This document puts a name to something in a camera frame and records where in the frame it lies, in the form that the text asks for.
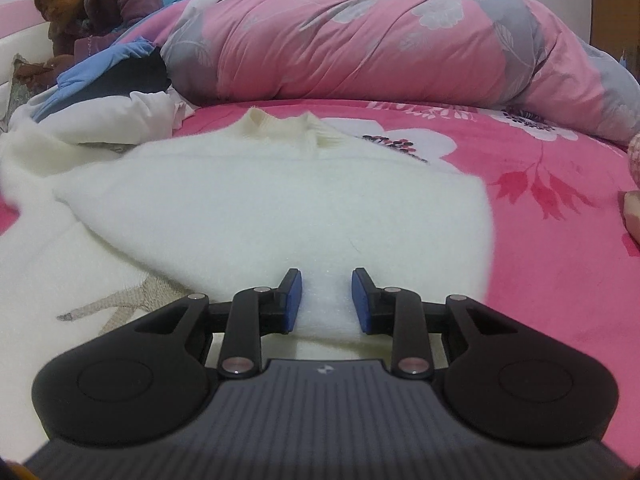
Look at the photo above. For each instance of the pink floral bed blanket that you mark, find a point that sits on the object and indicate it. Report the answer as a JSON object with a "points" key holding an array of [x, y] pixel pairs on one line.
{"points": [[550, 260]]}

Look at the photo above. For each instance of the beige folded garment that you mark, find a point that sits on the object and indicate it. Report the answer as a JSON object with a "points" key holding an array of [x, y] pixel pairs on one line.
{"points": [[632, 217]]}

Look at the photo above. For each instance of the black garment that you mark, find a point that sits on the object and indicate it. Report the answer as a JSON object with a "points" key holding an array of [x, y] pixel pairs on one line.
{"points": [[135, 77]]}

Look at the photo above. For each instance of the pale pink white garment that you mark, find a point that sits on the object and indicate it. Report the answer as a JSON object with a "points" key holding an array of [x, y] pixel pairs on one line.
{"points": [[125, 120]]}

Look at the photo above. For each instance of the white fluffy sweater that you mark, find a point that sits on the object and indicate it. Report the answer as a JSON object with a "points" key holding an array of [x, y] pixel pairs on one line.
{"points": [[300, 200]]}

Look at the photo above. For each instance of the grey patterned pillow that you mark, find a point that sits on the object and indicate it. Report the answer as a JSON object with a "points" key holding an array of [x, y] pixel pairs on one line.
{"points": [[25, 92]]}

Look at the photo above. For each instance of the pink checked folded garment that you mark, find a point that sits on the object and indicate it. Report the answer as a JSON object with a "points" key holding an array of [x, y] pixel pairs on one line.
{"points": [[635, 160]]}

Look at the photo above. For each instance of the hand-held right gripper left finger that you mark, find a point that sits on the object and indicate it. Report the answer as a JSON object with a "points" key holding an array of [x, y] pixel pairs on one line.
{"points": [[295, 302]]}

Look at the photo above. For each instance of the light blue padded jacket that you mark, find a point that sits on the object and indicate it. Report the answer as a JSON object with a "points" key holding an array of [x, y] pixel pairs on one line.
{"points": [[100, 65]]}

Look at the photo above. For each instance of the pink grey floral quilt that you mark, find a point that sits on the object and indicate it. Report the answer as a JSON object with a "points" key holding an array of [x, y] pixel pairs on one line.
{"points": [[380, 55]]}

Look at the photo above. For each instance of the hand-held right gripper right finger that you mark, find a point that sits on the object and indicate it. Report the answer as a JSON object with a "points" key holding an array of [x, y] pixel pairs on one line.
{"points": [[359, 302]]}

